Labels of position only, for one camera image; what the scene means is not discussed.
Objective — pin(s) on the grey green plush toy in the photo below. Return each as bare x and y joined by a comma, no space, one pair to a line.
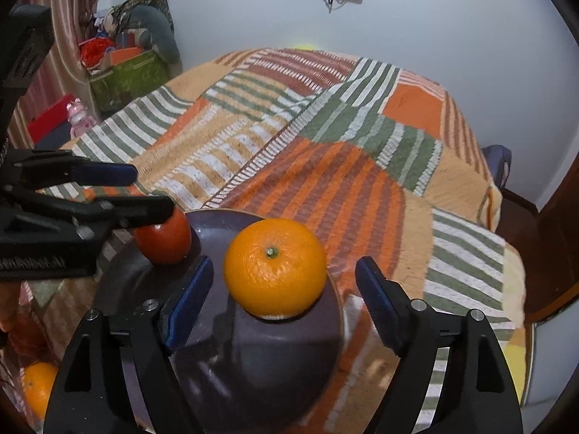
152,30

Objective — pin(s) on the purple grey backpack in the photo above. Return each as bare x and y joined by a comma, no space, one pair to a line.
499,159

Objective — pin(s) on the striped patchwork bed cover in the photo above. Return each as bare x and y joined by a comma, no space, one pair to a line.
373,159

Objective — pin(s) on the red bag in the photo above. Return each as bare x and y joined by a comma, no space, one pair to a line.
93,50

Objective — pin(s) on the camouflage cushion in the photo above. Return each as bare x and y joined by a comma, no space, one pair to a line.
121,13

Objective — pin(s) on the red tomato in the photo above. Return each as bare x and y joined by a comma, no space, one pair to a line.
166,243

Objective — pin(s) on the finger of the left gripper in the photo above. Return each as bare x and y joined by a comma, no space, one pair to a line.
131,212
39,169

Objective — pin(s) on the large orange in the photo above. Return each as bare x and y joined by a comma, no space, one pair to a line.
276,269
37,382

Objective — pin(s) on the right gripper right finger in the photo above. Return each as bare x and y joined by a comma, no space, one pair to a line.
477,395

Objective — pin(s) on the yellow curved headboard tube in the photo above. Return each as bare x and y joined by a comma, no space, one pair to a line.
304,48

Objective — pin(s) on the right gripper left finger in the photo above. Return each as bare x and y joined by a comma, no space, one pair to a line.
90,394

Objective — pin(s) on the pink toy figure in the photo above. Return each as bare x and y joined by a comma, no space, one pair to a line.
79,118

